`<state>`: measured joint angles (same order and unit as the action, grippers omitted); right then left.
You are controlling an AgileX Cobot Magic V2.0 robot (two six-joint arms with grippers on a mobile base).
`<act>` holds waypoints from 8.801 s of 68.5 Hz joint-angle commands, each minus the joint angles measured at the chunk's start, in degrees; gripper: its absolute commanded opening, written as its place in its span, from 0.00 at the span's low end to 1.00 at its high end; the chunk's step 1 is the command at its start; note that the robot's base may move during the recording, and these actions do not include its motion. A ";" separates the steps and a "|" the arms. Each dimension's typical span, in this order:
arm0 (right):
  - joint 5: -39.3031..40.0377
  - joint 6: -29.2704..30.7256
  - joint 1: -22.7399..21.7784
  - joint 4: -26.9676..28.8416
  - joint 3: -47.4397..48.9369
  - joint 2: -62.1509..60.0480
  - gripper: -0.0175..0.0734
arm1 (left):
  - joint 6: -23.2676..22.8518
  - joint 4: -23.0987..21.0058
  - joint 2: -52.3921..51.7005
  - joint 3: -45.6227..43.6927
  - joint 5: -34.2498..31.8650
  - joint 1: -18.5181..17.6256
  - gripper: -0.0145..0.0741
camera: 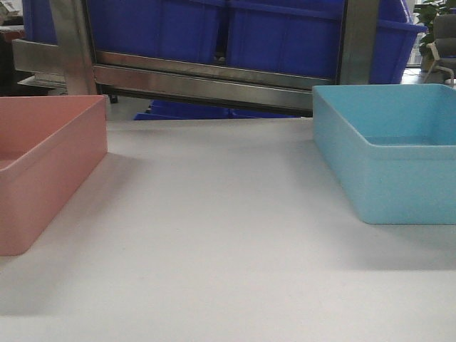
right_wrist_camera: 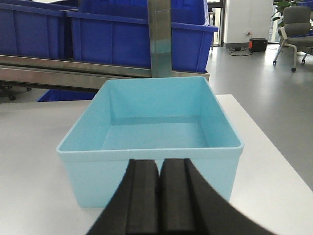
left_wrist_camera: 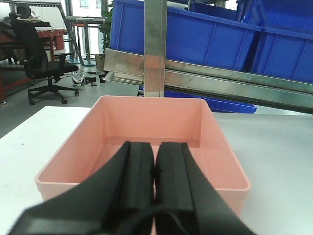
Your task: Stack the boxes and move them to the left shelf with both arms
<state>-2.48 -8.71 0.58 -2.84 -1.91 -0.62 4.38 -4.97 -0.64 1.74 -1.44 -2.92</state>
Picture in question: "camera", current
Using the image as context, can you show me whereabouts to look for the light blue plastic box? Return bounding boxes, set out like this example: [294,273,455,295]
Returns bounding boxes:
[313,84,455,224]

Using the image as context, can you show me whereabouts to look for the pink plastic box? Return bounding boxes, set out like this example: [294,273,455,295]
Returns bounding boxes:
[1,95,108,257]

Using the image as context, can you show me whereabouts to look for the stainless steel shelf rack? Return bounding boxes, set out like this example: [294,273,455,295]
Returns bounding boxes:
[12,0,380,117]

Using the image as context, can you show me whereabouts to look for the blue crates under rack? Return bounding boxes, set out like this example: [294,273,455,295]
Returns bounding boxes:
[133,100,296,120]

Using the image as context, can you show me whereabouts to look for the blue crate upper left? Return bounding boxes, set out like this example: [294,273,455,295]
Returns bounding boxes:
[22,1,226,64]

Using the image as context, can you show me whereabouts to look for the blue crate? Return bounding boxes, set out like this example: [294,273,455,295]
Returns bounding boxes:
[369,0,427,84]
[22,1,226,64]
[226,1,344,78]

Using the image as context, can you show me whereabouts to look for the blue crate upper middle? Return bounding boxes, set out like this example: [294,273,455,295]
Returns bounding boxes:
[226,1,344,78]

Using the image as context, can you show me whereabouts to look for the blue crate far right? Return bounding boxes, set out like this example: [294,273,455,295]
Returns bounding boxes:
[369,0,427,84]

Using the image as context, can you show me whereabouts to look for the grey office chair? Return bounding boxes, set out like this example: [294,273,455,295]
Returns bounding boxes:
[421,14,455,88]

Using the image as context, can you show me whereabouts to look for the green potted plant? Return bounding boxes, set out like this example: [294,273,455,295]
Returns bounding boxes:
[414,0,455,58]

